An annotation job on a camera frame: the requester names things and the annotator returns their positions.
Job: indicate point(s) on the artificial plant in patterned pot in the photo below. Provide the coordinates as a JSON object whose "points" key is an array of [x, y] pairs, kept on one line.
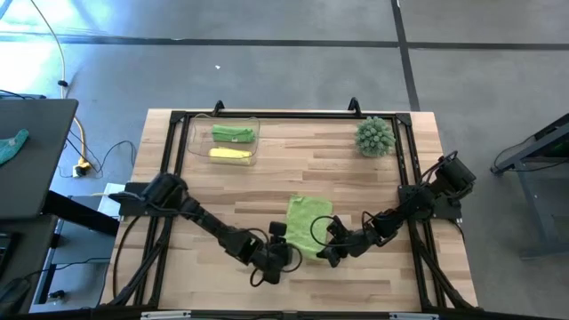
{"points": [[374, 137]]}

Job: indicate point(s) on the light green microfiber towel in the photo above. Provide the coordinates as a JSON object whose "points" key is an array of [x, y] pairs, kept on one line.
{"points": [[306, 222]]}

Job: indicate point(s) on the grey metal side table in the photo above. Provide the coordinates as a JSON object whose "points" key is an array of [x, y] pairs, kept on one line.
{"points": [[555, 133]]}

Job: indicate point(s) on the yellow power plug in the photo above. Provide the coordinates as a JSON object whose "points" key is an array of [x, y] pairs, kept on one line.
{"points": [[82, 169]]}

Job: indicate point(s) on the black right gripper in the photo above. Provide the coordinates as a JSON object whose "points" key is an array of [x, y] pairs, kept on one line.
{"points": [[353, 244]]}

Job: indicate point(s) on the teal cloth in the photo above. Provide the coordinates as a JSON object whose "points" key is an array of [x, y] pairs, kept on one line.
{"points": [[11, 144]]}

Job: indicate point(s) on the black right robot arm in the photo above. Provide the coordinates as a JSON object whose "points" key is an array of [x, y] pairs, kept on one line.
{"points": [[418, 200]]}

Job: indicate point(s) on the dark grey desk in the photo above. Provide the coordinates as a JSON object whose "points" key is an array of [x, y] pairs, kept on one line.
{"points": [[40, 155]]}

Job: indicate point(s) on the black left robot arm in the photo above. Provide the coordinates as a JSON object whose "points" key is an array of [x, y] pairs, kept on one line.
{"points": [[204, 220]]}

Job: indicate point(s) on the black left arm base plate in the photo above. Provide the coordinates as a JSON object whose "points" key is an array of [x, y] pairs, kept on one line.
{"points": [[129, 204]]}

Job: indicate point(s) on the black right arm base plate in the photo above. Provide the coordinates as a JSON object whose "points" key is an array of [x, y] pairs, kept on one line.
{"points": [[449, 211]]}

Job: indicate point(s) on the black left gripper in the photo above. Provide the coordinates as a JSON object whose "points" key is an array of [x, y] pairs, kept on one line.
{"points": [[271, 258]]}

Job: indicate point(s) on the clear plastic basket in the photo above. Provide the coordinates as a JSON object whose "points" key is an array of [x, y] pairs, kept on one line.
{"points": [[200, 142]]}

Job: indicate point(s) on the yellow microfiber towel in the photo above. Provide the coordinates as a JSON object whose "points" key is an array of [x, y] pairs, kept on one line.
{"points": [[230, 154]]}

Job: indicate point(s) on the silver metal bracket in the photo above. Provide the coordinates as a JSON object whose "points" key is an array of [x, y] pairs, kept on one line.
{"points": [[413, 316], [164, 315]]}

